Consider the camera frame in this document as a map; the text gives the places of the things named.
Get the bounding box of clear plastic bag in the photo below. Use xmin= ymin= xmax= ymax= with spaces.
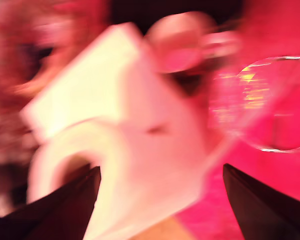
xmin=209 ymin=64 xmax=275 ymax=126

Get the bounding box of pink padded envelope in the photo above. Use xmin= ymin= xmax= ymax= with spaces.
xmin=176 ymin=82 xmax=300 ymax=240

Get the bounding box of metallic wire towel stand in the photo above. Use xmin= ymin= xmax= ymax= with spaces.
xmin=237 ymin=55 xmax=300 ymax=153

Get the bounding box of white paper towel roll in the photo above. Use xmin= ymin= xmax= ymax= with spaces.
xmin=27 ymin=67 xmax=216 ymax=240

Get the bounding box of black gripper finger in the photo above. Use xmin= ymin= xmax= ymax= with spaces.
xmin=0 ymin=166 xmax=102 ymax=240
xmin=222 ymin=163 xmax=300 ymax=240

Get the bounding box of white mug with red print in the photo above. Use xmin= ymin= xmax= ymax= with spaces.
xmin=146 ymin=11 xmax=241 ymax=76

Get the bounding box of white square card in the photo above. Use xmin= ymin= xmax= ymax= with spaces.
xmin=21 ymin=22 xmax=153 ymax=141

